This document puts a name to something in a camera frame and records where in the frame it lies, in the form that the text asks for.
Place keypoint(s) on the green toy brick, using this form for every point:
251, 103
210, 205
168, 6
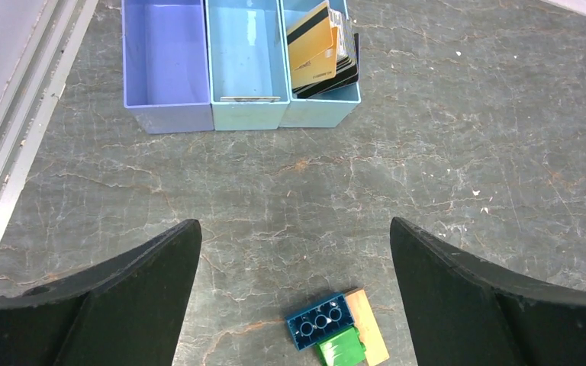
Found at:
342, 349

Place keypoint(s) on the purple plastic bin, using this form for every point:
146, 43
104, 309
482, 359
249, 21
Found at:
165, 61

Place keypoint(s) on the wooden block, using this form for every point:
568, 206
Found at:
370, 334

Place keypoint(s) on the silver credit card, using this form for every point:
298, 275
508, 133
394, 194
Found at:
250, 99

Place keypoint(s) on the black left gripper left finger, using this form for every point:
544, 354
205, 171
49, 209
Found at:
127, 310

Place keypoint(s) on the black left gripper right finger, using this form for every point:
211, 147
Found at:
465, 310

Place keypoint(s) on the light blue middle bin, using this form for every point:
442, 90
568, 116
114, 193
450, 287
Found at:
246, 57

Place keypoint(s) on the gold credit card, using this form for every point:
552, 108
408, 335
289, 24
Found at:
312, 44

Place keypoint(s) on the light blue bin with cards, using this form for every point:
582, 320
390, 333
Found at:
326, 109

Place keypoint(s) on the stack of dark cards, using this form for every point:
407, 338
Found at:
347, 65

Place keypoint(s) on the aluminium frame rail left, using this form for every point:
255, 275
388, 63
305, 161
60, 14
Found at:
39, 41

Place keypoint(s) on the blue toy brick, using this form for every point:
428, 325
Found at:
319, 321

